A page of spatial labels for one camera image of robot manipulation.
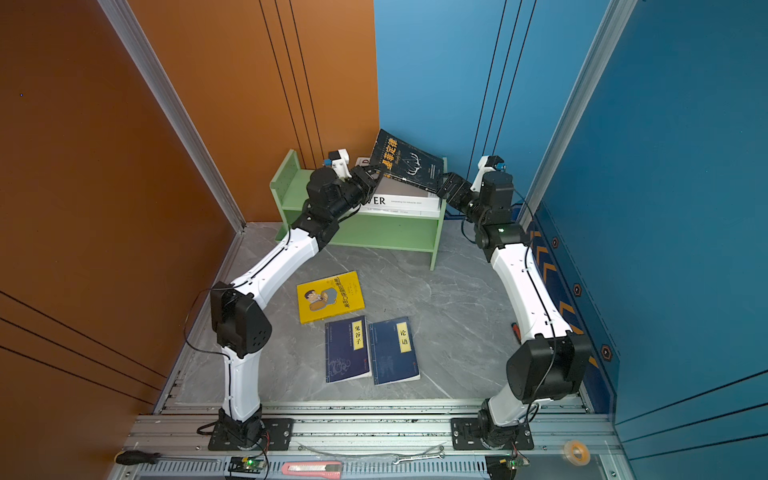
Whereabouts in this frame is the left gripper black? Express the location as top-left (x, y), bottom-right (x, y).
top-left (325, 162), bottom-right (382, 225)

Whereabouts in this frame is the white book with brown blocks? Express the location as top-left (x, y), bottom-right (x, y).
top-left (359, 206), bottom-right (441, 219)

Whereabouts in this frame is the black book with gold title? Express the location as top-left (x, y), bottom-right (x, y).
top-left (370, 129), bottom-right (444, 194)

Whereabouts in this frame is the white LOVER magazine book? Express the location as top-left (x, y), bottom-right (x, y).
top-left (362, 175), bottom-right (441, 211)

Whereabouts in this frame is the dark blue book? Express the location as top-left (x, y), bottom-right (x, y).
top-left (325, 316), bottom-right (371, 384)
top-left (368, 317), bottom-right (420, 386)

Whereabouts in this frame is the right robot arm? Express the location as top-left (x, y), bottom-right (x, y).
top-left (438, 170), bottom-right (591, 449)

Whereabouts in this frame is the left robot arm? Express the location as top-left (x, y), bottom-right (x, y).
top-left (209, 166), bottom-right (382, 436)

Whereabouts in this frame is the green wooden two-tier shelf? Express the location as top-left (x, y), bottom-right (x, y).
top-left (270, 150), bottom-right (446, 269)

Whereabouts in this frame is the yellow book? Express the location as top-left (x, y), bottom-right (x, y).
top-left (296, 271), bottom-right (365, 324)

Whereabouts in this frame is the silver open-end wrench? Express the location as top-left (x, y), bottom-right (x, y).
top-left (393, 447), bottom-right (445, 465)

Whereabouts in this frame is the right green circuit board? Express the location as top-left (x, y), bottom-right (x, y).
top-left (485, 455), bottom-right (530, 480)

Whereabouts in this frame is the green circuit board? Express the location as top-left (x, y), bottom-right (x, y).
top-left (226, 456), bottom-right (270, 479)
top-left (485, 455), bottom-right (530, 480)

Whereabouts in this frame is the roll of clear tape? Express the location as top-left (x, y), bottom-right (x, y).
top-left (563, 440), bottom-right (591, 467)

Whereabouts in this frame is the red utility knife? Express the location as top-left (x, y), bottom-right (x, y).
top-left (281, 461), bottom-right (343, 480)

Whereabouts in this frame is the left green circuit board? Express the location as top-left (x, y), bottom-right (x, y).
top-left (226, 456), bottom-right (270, 479)

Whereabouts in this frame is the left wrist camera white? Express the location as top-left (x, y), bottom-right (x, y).
top-left (324, 149), bottom-right (351, 180)

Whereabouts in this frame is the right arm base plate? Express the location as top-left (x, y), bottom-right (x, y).
top-left (450, 417), bottom-right (535, 451)

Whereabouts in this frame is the aluminium rail frame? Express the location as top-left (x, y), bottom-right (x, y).
top-left (110, 397), bottom-right (632, 479)

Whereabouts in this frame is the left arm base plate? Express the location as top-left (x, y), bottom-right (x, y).
top-left (208, 417), bottom-right (294, 453)

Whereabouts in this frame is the black handled screwdriver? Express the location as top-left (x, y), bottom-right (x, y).
top-left (114, 450), bottom-right (162, 466)

